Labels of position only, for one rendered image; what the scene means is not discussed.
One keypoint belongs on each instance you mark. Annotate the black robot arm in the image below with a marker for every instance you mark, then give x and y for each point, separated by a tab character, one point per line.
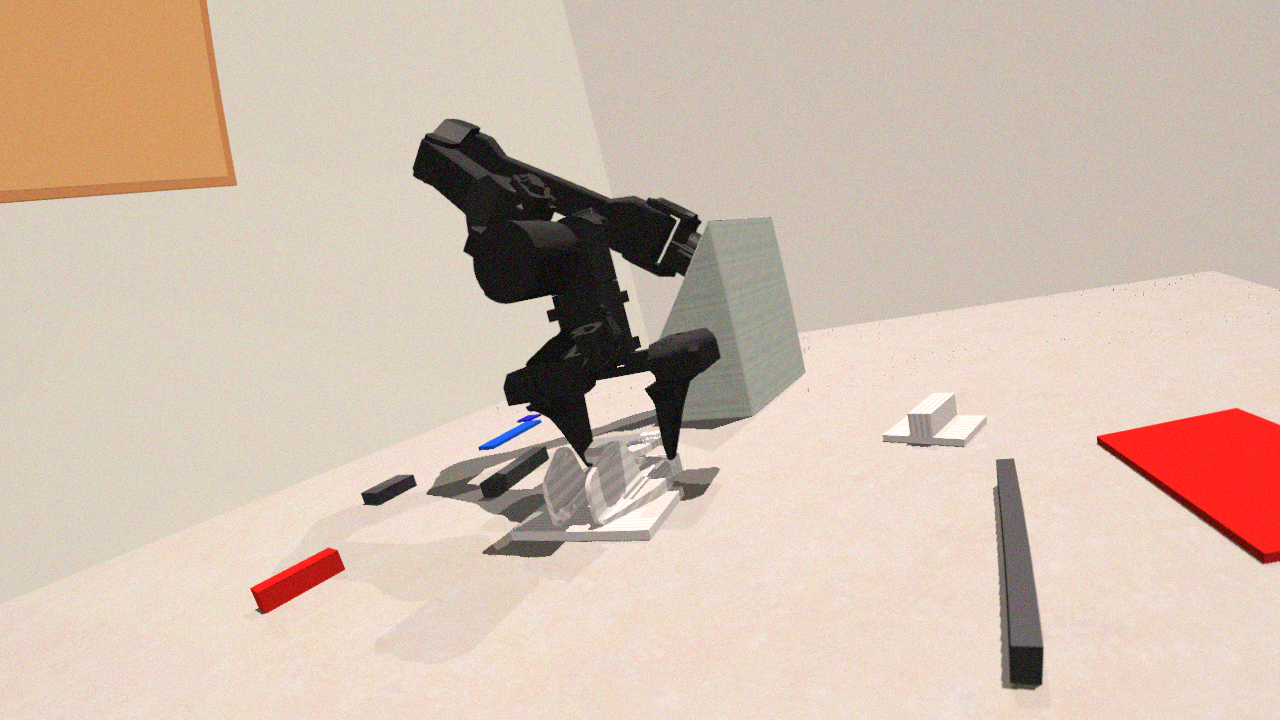
520	254

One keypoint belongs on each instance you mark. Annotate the red flat plate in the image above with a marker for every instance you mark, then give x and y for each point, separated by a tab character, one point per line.
1223	466

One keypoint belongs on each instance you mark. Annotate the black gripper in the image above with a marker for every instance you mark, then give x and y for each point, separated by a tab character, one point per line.
674	360

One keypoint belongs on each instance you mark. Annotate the red rectangular bar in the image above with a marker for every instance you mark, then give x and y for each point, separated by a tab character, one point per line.
285	586

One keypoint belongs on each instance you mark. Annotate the blue rectangular plate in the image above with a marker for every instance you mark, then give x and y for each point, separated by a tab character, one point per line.
502	439

